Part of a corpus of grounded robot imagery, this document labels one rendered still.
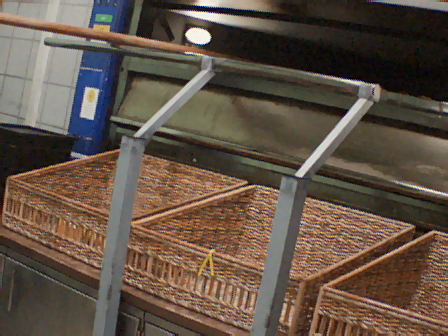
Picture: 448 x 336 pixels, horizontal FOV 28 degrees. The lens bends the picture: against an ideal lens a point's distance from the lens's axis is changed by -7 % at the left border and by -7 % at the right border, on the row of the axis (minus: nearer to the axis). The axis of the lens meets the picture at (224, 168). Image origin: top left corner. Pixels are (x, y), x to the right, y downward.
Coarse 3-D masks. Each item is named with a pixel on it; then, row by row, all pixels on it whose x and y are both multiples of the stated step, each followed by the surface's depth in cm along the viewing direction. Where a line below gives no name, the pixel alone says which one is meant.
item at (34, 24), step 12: (0, 12) 230; (12, 24) 233; (24, 24) 236; (36, 24) 238; (48, 24) 242; (60, 24) 245; (84, 36) 253; (96, 36) 255; (108, 36) 259; (120, 36) 262; (132, 36) 267; (156, 48) 274; (168, 48) 277; (180, 48) 281; (192, 48) 286; (252, 60) 308
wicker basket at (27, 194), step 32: (96, 160) 299; (160, 160) 295; (32, 192) 264; (64, 192) 292; (96, 192) 302; (160, 192) 291; (192, 192) 283; (224, 192) 266; (32, 224) 264; (96, 224) 245; (96, 256) 245; (128, 256) 243
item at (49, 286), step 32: (0, 224) 276; (0, 256) 263; (32, 256) 251; (64, 256) 250; (0, 288) 262; (32, 288) 252; (64, 288) 242; (96, 288) 233; (128, 288) 228; (0, 320) 262; (32, 320) 251; (64, 320) 242; (128, 320) 225; (160, 320) 218; (192, 320) 210
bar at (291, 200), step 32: (192, 64) 240; (224, 64) 232; (256, 64) 226; (352, 128) 201; (128, 160) 220; (320, 160) 194; (128, 192) 221; (288, 192) 189; (128, 224) 223; (288, 224) 189; (288, 256) 191; (96, 320) 225; (256, 320) 192
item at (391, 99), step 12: (132, 60) 309; (144, 60) 305; (156, 60) 301; (228, 72) 281; (276, 84) 269; (288, 84) 266; (300, 84) 263; (348, 96) 252; (384, 96) 245; (396, 96) 242; (408, 96) 239; (408, 108) 239; (420, 108) 237; (432, 108) 234; (444, 108) 232
